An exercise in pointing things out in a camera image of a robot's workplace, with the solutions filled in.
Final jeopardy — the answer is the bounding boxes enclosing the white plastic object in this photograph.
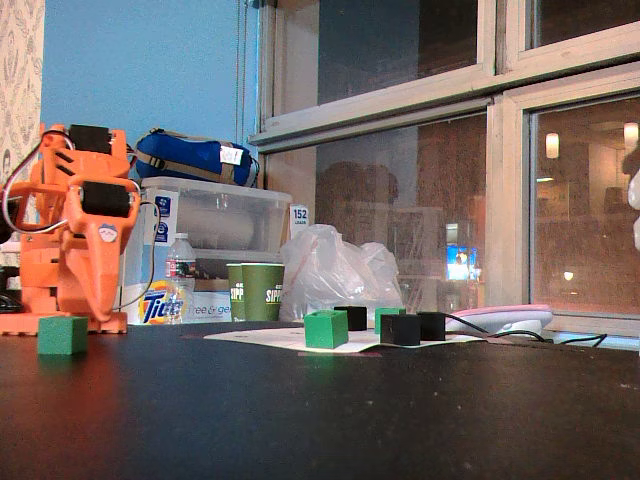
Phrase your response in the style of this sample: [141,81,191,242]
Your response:
[626,168,640,252]

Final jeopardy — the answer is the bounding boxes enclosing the black cable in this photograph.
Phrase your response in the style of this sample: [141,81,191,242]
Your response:
[448,315,609,348]

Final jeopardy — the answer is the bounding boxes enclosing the white Tide detergent box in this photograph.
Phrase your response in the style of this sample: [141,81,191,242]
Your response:
[122,187,234,326]

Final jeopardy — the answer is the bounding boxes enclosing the white 152 loads label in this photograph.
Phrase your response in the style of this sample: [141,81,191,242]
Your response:
[288,203,311,240]

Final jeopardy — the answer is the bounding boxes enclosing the white red servo wires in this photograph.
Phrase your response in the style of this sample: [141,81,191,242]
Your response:
[0,142,64,237]

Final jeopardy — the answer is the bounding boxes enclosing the white window frame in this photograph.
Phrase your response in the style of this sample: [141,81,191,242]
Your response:
[248,0,640,337]

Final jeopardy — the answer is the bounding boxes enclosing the thin looped arm cable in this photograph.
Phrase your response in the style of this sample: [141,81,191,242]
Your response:
[113,198,162,312]

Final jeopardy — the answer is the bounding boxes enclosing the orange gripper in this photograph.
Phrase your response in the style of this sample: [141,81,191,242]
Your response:
[59,180,144,322]

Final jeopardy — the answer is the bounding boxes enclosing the black cube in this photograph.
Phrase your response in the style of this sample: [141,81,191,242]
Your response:
[379,313,423,347]
[416,311,447,343]
[333,305,369,332]

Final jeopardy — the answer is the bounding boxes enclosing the window blind cord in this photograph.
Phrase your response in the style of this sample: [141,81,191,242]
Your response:
[234,0,250,147]

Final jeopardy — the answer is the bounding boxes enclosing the clear plastic storage bin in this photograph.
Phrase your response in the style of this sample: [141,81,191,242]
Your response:
[141,175,294,294]

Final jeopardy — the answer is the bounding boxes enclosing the red tape piece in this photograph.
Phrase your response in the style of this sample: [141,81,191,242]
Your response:
[297,349,384,358]

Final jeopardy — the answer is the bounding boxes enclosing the white paper grid sheet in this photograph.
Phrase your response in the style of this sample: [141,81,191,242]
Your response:
[203,323,485,356]

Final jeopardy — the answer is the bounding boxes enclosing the pink white flat device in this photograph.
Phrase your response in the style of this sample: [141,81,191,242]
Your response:
[444,303,555,336]

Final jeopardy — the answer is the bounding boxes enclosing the translucent white plastic bag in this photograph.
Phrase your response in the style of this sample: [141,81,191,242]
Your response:
[278,223,406,323]

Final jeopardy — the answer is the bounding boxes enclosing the clear plastic water bottle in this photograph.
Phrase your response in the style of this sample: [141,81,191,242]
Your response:
[165,232,198,325]

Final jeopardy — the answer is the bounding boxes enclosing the green cube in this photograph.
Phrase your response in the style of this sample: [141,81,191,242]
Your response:
[374,306,408,335]
[303,309,350,350]
[36,315,90,357]

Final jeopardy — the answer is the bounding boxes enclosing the green paper cup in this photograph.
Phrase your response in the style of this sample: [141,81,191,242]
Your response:
[240,262,286,323]
[225,262,247,323]

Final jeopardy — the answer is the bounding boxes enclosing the blue sleeping bag roll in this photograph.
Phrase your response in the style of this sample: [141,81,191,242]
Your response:
[133,126,261,189]

